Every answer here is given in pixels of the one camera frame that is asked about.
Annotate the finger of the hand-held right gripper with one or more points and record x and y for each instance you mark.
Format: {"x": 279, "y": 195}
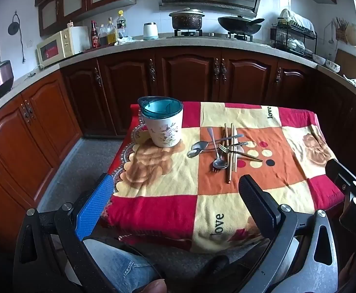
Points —
{"x": 339, "y": 172}

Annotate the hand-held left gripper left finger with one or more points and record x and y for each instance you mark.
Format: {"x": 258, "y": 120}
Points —
{"x": 94, "y": 207}

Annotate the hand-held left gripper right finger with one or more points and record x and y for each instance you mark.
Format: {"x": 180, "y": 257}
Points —
{"x": 257, "y": 201}

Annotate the metal fork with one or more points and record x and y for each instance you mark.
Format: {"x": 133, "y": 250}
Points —
{"x": 242, "y": 155}

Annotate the metal spoon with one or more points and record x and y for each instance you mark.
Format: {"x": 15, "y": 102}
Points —
{"x": 193, "y": 153}
{"x": 199, "y": 145}
{"x": 220, "y": 164}

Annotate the white ceramic spoon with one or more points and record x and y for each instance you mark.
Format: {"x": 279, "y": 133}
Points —
{"x": 239, "y": 151}

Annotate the white floral utensil holder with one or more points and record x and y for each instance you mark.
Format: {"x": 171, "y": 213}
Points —
{"x": 162, "y": 128}

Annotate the red patterned tablecloth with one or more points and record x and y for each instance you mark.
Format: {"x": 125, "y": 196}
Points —
{"x": 129, "y": 155}

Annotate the person's jeans leg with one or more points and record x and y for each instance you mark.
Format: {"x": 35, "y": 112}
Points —
{"x": 120, "y": 265}

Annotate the checkered printed blanket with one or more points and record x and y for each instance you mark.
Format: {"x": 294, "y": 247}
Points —
{"x": 165, "y": 189}

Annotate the wooden cutting board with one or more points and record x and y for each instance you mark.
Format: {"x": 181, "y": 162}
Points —
{"x": 348, "y": 64}

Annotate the patterned bowl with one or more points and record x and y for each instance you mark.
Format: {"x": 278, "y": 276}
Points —
{"x": 332, "y": 66}

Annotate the white bowl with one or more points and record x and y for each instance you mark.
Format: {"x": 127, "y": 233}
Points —
{"x": 318, "y": 59}

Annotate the round bamboo strainer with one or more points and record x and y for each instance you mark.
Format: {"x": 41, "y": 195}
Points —
{"x": 354, "y": 35}

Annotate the black dish rack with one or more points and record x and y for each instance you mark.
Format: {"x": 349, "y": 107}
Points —
{"x": 293, "y": 36}

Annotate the wooden base cabinets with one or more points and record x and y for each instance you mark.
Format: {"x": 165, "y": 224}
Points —
{"x": 181, "y": 79}

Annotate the cream microwave oven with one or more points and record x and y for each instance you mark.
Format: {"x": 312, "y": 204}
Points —
{"x": 59, "y": 47}

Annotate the sauce bottle with red label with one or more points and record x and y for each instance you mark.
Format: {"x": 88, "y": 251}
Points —
{"x": 95, "y": 38}

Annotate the dark sauce bottle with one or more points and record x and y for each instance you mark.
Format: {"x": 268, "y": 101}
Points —
{"x": 103, "y": 38}

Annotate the white cloth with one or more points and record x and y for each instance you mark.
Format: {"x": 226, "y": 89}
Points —
{"x": 125, "y": 39}

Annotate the clear oil bottle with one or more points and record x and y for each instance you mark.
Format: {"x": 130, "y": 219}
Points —
{"x": 111, "y": 35}

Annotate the black wok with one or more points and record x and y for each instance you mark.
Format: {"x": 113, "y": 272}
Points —
{"x": 239, "y": 26}

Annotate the grey stone countertop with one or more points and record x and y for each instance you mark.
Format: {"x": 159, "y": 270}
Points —
{"x": 165, "y": 43}

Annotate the gas stove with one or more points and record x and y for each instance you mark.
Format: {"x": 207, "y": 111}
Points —
{"x": 190, "y": 33}

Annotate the small jar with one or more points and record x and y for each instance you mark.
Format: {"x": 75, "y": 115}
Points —
{"x": 71, "y": 24}

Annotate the oil bottle with yellow cap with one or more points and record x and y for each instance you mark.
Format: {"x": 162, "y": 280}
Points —
{"x": 122, "y": 24}

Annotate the white canister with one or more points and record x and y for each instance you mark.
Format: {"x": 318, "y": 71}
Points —
{"x": 150, "y": 30}

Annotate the dark cooking pot with lid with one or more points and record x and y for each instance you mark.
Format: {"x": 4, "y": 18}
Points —
{"x": 187, "y": 19}

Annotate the wall chopstick holder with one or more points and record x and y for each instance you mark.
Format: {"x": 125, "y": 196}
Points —
{"x": 342, "y": 32}

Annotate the wall socket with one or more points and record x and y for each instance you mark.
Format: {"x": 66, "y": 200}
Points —
{"x": 29, "y": 43}

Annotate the black round wall fixture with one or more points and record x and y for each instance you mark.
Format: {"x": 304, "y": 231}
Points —
{"x": 13, "y": 27}

